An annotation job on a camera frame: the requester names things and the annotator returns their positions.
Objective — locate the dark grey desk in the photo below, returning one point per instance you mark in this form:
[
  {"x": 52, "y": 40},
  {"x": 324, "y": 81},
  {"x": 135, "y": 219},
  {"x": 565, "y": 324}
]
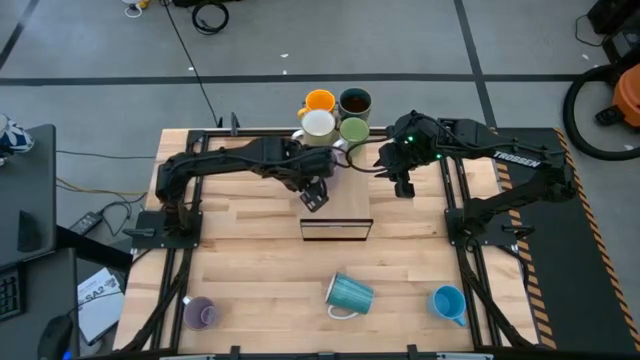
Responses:
[{"x": 30, "y": 190}]

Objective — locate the black power brick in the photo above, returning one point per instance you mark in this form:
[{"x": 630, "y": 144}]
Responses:
[{"x": 86, "y": 223}]

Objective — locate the black mat hazard stripes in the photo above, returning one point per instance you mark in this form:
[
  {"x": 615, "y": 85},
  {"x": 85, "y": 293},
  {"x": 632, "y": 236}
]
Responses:
[{"x": 565, "y": 260}]

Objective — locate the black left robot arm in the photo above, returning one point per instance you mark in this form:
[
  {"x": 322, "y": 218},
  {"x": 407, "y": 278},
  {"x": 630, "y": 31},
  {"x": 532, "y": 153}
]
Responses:
[{"x": 215, "y": 162}]

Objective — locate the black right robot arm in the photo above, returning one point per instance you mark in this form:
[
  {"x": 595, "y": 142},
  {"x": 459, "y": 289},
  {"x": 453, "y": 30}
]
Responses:
[{"x": 545, "y": 185}]

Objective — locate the dark grey-green mug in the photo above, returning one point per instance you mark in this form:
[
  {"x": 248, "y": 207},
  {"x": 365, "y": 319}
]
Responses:
[{"x": 355, "y": 102}]

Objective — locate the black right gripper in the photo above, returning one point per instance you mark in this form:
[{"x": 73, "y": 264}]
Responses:
[{"x": 412, "y": 142}]

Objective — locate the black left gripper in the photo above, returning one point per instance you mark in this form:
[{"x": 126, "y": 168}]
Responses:
[{"x": 310, "y": 165}]

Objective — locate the white printed booklet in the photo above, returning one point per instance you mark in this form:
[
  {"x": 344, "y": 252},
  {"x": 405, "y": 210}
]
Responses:
[{"x": 100, "y": 310}]

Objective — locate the black aluminium table frame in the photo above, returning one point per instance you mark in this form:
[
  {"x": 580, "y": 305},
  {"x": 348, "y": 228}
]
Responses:
[{"x": 225, "y": 133}]

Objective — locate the black computer mouse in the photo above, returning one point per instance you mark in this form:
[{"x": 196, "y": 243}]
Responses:
[{"x": 55, "y": 337}]

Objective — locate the wooden shelf black frame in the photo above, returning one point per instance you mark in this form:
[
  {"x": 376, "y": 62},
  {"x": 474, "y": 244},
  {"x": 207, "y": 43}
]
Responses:
[{"x": 357, "y": 200}]

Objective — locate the black equipment box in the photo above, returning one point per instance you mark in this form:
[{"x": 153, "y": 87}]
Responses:
[{"x": 617, "y": 20}]

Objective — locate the blue mug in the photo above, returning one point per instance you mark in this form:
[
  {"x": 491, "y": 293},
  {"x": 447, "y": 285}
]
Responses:
[{"x": 447, "y": 302}]

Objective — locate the orange shop vacuum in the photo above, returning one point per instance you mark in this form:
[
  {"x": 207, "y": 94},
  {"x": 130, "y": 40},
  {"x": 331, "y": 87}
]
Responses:
[{"x": 629, "y": 97}]

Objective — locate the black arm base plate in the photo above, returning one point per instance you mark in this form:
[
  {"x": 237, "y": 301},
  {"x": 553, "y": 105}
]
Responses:
[
  {"x": 150, "y": 240},
  {"x": 500, "y": 235}
]

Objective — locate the black keyboard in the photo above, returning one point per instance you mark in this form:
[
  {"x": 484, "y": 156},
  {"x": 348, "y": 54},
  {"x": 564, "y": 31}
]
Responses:
[{"x": 10, "y": 295}]

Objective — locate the pale yellow-green mug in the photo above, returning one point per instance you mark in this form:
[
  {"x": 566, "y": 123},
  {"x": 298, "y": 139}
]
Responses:
[{"x": 318, "y": 127}]

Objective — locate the white round floor object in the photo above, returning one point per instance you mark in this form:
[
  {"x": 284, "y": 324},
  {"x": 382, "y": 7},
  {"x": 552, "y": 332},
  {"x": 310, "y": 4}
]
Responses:
[{"x": 132, "y": 7}]

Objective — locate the orange-yellow mug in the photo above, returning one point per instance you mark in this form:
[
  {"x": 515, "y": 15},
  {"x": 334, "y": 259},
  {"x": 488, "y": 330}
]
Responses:
[{"x": 320, "y": 100}]

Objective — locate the blue white patterned object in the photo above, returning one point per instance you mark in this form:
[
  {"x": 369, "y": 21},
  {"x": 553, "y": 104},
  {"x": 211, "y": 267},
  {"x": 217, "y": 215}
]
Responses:
[{"x": 15, "y": 137}]

